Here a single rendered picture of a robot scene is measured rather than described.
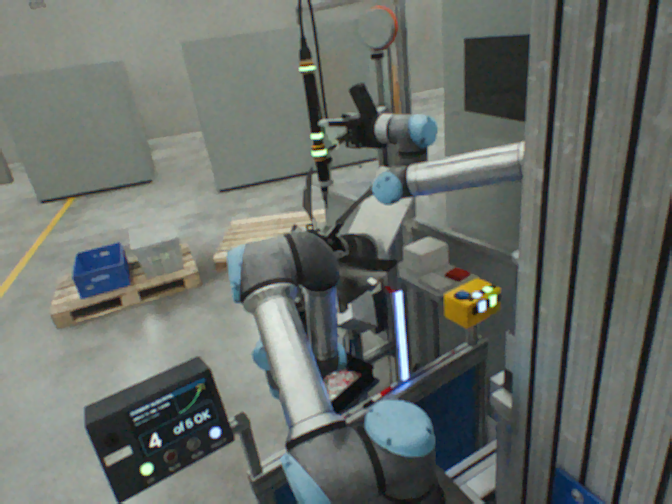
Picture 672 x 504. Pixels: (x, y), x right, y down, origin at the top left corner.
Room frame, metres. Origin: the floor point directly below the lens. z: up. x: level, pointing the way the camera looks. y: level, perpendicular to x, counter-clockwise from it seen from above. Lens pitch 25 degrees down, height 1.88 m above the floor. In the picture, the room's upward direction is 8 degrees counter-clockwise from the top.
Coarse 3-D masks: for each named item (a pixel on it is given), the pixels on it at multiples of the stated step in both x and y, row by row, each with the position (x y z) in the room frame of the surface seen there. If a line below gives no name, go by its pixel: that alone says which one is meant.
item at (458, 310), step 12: (468, 288) 1.30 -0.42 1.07; (480, 288) 1.29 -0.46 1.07; (444, 300) 1.28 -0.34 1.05; (456, 300) 1.24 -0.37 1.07; (480, 300) 1.23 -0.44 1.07; (444, 312) 1.28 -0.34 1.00; (456, 312) 1.24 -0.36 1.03; (468, 312) 1.20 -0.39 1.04; (480, 312) 1.23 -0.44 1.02; (492, 312) 1.26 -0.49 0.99; (468, 324) 1.20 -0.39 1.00
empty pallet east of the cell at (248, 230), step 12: (276, 216) 4.88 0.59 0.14; (288, 216) 4.83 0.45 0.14; (300, 216) 4.78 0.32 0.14; (324, 216) 4.67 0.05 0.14; (228, 228) 4.72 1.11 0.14; (240, 228) 4.67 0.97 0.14; (252, 228) 4.61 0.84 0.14; (264, 228) 4.56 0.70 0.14; (276, 228) 4.53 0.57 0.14; (288, 228) 4.46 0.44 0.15; (228, 240) 4.38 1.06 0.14; (240, 240) 4.31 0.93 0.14; (252, 240) 4.27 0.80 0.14; (216, 264) 3.96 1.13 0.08
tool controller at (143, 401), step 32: (160, 384) 0.80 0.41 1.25; (192, 384) 0.80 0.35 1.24; (96, 416) 0.73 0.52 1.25; (128, 416) 0.73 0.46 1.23; (160, 416) 0.75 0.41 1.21; (192, 416) 0.77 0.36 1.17; (224, 416) 0.80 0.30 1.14; (96, 448) 0.69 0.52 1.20; (128, 448) 0.71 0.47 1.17; (128, 480) 0.68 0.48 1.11; (160, 480) 0.70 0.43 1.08
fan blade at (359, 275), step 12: (348, 264) 1.36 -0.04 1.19; (360, 264) 1.35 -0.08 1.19; (372, 264) 1.32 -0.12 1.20; (384, 264) 1.30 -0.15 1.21; (348, 276) 1.29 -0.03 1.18; (360, 276) 1.27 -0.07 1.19; (372, 276) 1.26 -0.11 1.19; (336, 288) 1.27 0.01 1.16; (348, 288) 1.24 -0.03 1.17; (360, 288) 1.22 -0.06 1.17; (348, 300) 1.20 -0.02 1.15
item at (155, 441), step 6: (162, 426) 0.75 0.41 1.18; (150, 432) 0.73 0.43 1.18; (156, 432) 0.74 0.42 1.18; (162, 432) 0.74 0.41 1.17; (144, 438) 0.73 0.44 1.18; (150, 438) 0.73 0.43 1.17; (156, 438) 0.73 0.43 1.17; (162, 438) 0.74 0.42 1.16; (144, 444) 0.72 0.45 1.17; (150, 444) 0.72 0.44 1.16; (156, 444) 0.73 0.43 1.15; (162, 444) 0.73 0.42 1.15; (168, 444) 0.74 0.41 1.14; (144, 450) 0.72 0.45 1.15; (150, 450) 0.72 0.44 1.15; (156, 450) 0.72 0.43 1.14
